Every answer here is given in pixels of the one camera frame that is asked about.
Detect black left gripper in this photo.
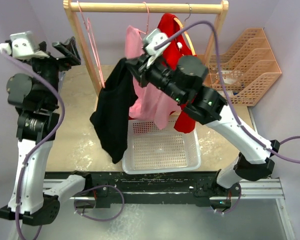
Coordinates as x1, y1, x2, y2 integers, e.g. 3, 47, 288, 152
26, 36, 79, 108

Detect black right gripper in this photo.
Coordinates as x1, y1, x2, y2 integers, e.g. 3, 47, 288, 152
125, 51, 188, 103

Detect pink t shirt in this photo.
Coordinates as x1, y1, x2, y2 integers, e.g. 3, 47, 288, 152
125, 25, 181, 130

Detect pink wire hanger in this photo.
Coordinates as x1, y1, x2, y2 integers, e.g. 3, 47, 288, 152
76, 0, 105, 88
141, 1, 150, 35

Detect red t shirt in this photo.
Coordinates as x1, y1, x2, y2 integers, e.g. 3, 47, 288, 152
157, 13, 196, 134

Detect wooden hanger with metal hook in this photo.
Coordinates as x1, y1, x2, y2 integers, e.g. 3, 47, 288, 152
173, 3, 196, 56

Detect black t shirt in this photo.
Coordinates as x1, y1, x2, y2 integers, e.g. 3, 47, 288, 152
89, 58, 138, 164

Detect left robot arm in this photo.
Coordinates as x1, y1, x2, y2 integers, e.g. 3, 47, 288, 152
0, 32, 93, 226

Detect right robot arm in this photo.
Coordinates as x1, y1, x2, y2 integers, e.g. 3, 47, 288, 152
125, 54, 280, 196

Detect white plastic basket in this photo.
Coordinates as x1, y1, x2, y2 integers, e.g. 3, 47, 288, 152
121, 115, 201, 175

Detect peach plastic file organizer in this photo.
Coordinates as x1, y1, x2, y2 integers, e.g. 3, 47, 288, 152
220, 27, 282, 107

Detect wooden clothes rack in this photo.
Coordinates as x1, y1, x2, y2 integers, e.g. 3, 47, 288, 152
63, 0, 229, 95

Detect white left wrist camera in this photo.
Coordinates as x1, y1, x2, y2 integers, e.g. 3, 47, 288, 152
0, 31, 50, 61

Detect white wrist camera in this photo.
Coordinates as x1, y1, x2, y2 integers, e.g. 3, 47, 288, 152
0, 31, 50, 61
142, 28, 170, 69

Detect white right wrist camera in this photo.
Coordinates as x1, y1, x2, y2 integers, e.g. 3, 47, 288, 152
142, 28, 170, 69

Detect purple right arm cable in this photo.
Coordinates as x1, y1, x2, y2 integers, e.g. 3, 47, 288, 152
154, 20, 300, 165

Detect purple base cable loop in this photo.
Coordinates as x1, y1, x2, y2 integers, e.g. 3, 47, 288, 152
73, 184, 126, 223

